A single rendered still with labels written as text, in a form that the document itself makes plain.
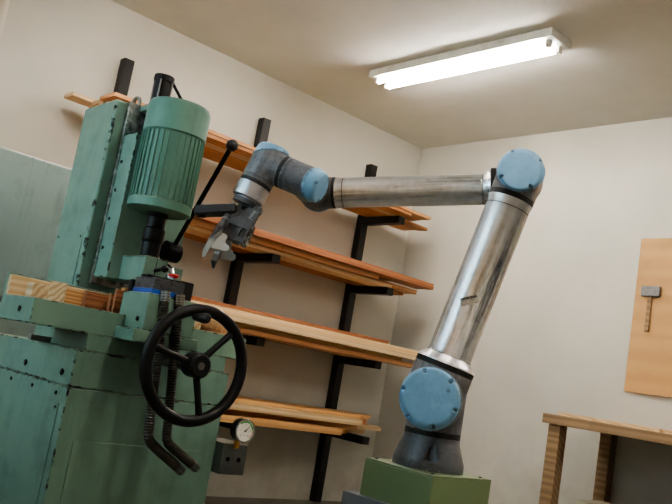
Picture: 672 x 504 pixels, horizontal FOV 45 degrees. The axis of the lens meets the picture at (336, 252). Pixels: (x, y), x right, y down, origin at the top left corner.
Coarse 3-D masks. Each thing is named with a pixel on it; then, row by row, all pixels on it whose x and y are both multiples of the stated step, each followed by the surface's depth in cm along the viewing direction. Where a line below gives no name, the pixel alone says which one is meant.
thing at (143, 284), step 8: (136, 280) 201; (144, 280) 198; (152, 280) 195; (160, 280) 196; (168, 280) 197; (136, 288) 200; (144, 288) 197; (152, 288) 194; (160, 288) 196; (168, 288) 197; (176, 288) 198; (184, 288) 203; (192, 288) 205
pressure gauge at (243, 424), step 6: (240, 420) 214; (246, 420) 214; (234, 426) 213; (240, 426) 213; (246, 426) 215; (252, 426) 216; (234, 432) 213; (240, 432) 213; (246, 432) 215; (252, 432) 216; (234, 438) 214; (240, 438) 213; (246, 438) 215; (234, 444) 215
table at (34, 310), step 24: (0, 312) 198; (24, 312) 186; (48, 312) 186; (72, 312) 190; (96, 312) 194; (120, 336) 194; (144, 336) 191; (168, 336) 196; (192, 336) 211; (216, 336) 216
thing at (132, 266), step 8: (128, 256) 222; (136, 256) 219; (144, 256) 216; (128, 264) 221; (136, 264) 218; (144, 264) 215; (152, 264) 216; (160, 264) 218; (120, 272) 224; (128, 272) 220; (136, 272) 217; (144, 272) 215; (152, 272) 216; (160, 272) 218; (128, 280) 220
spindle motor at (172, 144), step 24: (168, 96) 220; (168, 120) 218; (192, 120) 220; (144, 144) 220; (168, 144) 217; (192, 144) 221; (144, 168) 218; (168, 168) 216; (192, 168) 221; (144, 192) 216; (168, 192) 216; (192, 192) 222
